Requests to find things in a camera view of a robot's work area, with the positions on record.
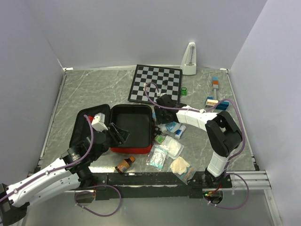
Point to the teal swab zip bag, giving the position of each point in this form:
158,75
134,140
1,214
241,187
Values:
157,156

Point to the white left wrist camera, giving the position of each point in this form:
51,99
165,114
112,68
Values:
98,122

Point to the white metronome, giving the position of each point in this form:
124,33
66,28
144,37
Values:
189,63

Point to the black white chessboard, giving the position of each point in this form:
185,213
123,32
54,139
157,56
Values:
154,76

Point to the blue orange grey brick stick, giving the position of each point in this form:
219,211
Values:
215,86

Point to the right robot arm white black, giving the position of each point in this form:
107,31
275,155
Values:
224,134

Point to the beige gloves plastic bag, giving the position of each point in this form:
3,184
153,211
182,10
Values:
182,169

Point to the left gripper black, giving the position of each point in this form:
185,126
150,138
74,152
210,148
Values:
120,134

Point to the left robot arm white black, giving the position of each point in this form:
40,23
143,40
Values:
69,171

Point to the white blue small tube box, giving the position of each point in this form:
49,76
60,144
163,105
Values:
180,131

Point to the white gauze pad bag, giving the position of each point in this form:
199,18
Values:
173,147

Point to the blue white gauze packet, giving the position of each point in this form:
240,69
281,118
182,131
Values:
169,127

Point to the aluminium rail frame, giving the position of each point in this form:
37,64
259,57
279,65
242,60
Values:
256,180

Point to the brown medicine bottle orange label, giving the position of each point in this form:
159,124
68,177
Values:
125,165

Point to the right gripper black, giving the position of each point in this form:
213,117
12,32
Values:
159,120

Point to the green small box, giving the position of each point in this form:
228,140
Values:
159,139

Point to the black red medicine kit case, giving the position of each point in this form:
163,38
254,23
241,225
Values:
131,127

